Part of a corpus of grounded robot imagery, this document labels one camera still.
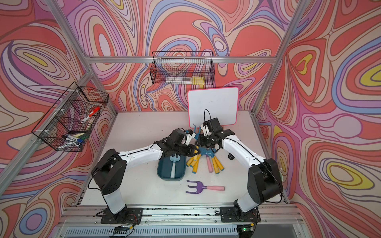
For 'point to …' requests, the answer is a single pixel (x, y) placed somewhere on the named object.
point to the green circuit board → (120, 229)
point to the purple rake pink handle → (200, 187)
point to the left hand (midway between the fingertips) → (200, 152)
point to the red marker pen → (91, 114)
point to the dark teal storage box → (164, 167)
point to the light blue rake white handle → (174, 157)
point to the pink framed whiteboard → (222, 103)
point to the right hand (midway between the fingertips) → (197, 146)
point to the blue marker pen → (73, 139)
